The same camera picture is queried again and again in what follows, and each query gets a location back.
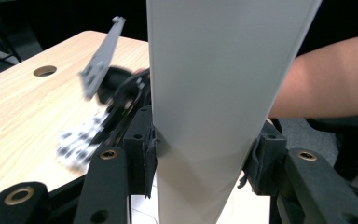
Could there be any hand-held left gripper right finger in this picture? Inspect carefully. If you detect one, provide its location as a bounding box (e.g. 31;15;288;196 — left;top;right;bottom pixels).
239;119;288;197

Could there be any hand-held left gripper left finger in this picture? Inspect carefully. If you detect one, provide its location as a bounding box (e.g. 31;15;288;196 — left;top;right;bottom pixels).
123;105;159;199

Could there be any white desk lamp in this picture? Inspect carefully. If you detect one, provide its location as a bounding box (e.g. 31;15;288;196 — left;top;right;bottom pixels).
130;0;323;224

